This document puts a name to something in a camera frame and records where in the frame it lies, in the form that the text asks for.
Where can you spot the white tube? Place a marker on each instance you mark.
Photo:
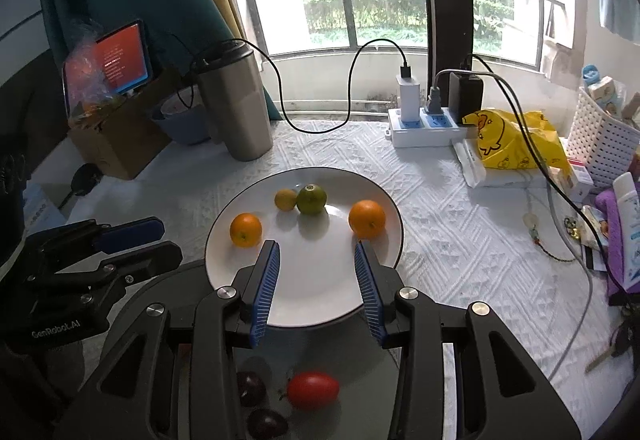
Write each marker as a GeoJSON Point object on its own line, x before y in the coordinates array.
{"type": "Point", "coordinates": [627, 230]}

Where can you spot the white textured tablecloth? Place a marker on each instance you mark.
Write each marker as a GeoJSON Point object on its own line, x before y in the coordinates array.
{"type": "Point", "coordinates": [450, 240]}

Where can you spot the yellow plastic bag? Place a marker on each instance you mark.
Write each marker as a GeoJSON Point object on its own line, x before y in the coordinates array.
{"type": "Point", "coordinates": [505, 135]}

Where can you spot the stainless steel tumbler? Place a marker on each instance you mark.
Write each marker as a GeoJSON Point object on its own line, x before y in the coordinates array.
{"type": "Point", "coordinates": [235, 110]}

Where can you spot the white flat package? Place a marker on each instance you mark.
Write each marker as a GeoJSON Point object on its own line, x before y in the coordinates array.
{"type": "Point", "coordinates": [500, 177]}

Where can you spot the tablet with red screen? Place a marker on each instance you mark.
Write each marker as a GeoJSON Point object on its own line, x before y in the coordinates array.
{"type": "Point", "coordinates": [127, 55]}

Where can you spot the green citrus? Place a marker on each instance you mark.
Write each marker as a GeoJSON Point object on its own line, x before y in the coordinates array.
{"type": "Point", "coordinates": [312, 199]}

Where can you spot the tissue packs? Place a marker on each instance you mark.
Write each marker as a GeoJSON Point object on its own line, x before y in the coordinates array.
{"type": "Point", "coordinates": [602, 90]}

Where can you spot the purple cloth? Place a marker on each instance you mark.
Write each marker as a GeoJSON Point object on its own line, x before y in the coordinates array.
{"type": "Point", "coordinates": [607, 207]}

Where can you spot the black round device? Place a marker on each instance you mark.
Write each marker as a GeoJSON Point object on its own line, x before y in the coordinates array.
{"type": "Point", "coordinates": [84, 179]}

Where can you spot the white plastic basket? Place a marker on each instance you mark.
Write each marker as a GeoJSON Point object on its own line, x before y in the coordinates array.
{"type": "Point", "coordinates": [600, 145]}

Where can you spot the red tomato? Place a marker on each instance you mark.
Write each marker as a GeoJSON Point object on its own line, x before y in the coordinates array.
{"type": "Point", "coordinates": [312, 390]}

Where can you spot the grey plug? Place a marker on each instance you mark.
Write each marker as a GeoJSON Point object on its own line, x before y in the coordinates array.
{"type": "Point", "coordinates": [434, 103]}

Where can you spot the small yellow lemon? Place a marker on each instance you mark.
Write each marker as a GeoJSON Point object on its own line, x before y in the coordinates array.
{"type": "Point", "coordinates": [284, 199]}

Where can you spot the small white box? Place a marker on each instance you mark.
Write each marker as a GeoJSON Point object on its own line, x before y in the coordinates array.
{"type": "Point", "coordinates": [575, 180]}

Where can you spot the clear plastic snack bag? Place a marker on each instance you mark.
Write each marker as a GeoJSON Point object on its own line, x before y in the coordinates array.
{"type": "Point", "coordinates": [87, 80]}

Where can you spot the black power adapter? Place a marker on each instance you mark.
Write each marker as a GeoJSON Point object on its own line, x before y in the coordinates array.
{"type": "Point", "coordinates": [465, 95]}

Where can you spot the dark purple plum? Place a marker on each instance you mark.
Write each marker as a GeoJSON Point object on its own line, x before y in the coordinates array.
{"type": "Point", "coordinates": [248, 387]}
{"type": "Point", "coordinates": [267, 424]}

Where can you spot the light blue packet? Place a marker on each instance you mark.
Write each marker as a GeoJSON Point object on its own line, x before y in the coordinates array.
{"type": "Point", "coordinates": [42, 210]}

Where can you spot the white power strip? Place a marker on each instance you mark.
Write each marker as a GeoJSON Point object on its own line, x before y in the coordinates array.
{"type": "Point", "coordinates": [425, 130]}

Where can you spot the white charger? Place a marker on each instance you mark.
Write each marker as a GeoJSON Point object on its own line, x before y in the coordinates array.
{"type": "Point", "coordinates": [409, 95]}

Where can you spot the cardboard box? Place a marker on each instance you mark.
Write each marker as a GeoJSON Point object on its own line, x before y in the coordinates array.
{"type": "Point", "coordinates": [125, 145]}

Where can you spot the large orange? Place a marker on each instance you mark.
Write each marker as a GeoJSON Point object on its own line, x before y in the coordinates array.
{"type": "Point", "coordinates": [367, 218]}

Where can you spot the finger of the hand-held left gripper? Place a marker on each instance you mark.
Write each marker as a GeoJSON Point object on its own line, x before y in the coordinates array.
{"type": "Point", "coordinates": [132, 230]}
{"type": "Point", "coordinates": [150, 256]}

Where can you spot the black balcony railing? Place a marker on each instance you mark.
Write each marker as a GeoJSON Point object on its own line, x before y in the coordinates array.
{"type": "Point", "coordinates": [345, 10]}

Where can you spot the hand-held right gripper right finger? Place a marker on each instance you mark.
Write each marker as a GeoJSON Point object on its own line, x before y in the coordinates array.
{"type": "Point", "coordinates": [369, 292]}

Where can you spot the white round plate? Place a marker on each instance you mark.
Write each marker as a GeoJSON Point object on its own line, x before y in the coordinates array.
{"type": "Point", "coordinates": [310, 265]}

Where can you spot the grey round plate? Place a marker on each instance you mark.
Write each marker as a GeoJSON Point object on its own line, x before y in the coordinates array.
{"type": "Point", "coordinates": [325, 352]}

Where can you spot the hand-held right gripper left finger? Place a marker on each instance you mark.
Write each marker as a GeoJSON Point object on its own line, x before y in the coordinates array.
{"type": "Point", "coordinates": [264, 292]}

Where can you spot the small orange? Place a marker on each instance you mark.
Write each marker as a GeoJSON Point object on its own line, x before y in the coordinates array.
{"type": "Point", "coordinates": [245, 230]}

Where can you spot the blue bowl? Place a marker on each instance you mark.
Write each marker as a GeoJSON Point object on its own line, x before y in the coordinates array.
{"type": "Point", "coordinates": [182, 125]}

